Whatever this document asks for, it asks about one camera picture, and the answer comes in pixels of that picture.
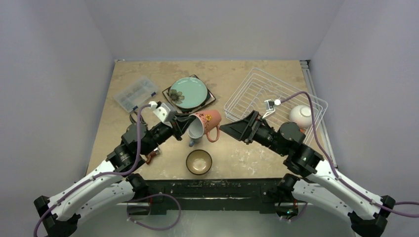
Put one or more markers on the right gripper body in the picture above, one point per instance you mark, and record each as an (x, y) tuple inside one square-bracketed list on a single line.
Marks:
[(252, 126)]

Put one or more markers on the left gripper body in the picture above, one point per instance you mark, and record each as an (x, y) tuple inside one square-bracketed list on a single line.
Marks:
[(172, 128)]

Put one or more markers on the pink floral mug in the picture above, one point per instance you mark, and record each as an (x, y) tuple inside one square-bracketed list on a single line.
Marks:
[(203, 122)]

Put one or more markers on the brown glazed bowl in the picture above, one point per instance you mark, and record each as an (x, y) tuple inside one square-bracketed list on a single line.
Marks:
[(198, 162)]

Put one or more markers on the white bowl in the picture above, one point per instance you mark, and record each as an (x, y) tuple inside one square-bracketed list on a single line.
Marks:
[(301, 115)]

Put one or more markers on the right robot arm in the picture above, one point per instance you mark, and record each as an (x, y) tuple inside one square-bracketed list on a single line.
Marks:
[(367, 212)]

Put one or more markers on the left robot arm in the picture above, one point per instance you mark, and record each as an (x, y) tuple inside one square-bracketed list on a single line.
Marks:
[(113, 181)]

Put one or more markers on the square floral plate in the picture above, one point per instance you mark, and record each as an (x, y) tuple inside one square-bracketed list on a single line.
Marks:
[(210, 98)]

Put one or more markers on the grey blue mug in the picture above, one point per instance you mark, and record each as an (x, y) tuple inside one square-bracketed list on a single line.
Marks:
[(194, 140)]

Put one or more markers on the brown pipe fitting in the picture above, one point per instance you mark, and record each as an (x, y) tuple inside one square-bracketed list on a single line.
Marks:
[(151, 155)]

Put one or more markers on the teal round plate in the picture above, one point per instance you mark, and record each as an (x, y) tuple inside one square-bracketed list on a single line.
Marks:
[(188, 93)]

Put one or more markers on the clear plastic organizer box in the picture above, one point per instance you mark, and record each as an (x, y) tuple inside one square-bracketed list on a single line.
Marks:
[(136, 94)]

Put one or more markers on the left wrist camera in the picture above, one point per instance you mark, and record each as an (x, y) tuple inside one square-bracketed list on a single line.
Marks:
[(163, 111)]

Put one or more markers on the white wire dish rack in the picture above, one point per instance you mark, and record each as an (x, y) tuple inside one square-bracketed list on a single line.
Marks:
[(259, 86)]

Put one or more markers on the black base frame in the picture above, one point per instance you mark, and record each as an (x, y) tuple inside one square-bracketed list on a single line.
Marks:
[(264, 195)]

